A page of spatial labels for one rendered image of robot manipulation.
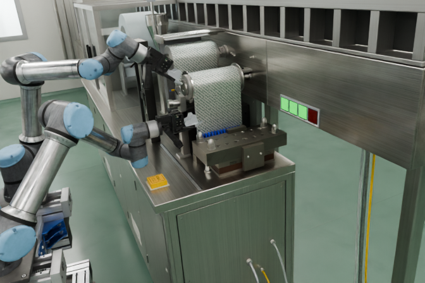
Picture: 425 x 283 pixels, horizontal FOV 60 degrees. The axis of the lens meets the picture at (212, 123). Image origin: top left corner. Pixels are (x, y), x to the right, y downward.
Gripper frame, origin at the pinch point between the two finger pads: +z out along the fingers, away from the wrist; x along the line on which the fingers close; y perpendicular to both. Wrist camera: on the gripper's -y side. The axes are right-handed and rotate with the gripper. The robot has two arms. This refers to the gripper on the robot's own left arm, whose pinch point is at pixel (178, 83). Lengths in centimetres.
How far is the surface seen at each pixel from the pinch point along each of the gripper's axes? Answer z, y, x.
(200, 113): 14.0, -6.2, -6.2
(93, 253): 43, -130, 72
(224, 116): 25.8, -1.8, -6.2
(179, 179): 16.2, -35.0, -17.0
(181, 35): -1.7, 21.5, 23.8
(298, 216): 155, -37, 37
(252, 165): 37.6, -13.5, -27.8
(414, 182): 57, 13, -81
